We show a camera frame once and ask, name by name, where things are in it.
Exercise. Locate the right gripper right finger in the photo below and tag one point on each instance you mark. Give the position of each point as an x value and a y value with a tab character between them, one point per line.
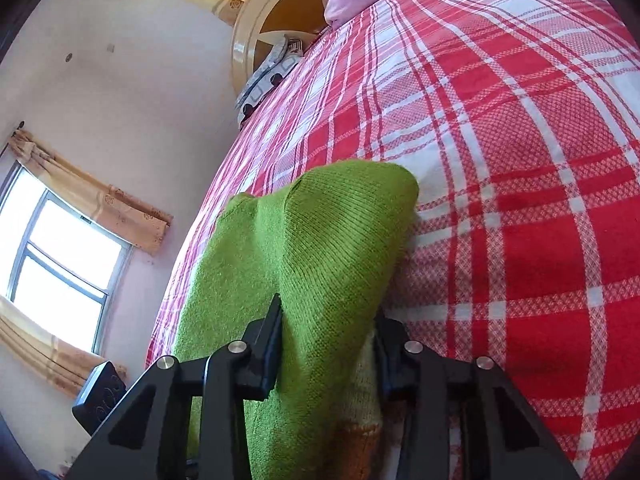
502	437

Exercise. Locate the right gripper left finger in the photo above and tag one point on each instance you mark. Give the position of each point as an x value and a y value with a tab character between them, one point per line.
186	420

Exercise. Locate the green striped knit sweater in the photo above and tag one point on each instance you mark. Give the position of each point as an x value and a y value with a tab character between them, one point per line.
326	245

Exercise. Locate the yellow curtain side window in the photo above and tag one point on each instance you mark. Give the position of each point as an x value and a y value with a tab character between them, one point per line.
120	213

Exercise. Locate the red white plaid bedsheet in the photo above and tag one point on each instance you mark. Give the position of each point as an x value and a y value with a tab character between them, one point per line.
520	121

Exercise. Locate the grey patterned pillow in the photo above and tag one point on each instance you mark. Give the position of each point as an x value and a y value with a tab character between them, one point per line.
284	56

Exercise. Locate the cream wooden arched headboard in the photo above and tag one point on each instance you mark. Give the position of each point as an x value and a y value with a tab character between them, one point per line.
261	24

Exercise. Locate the side window aluminium frame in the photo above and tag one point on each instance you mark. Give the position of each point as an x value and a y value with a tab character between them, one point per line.
58	267

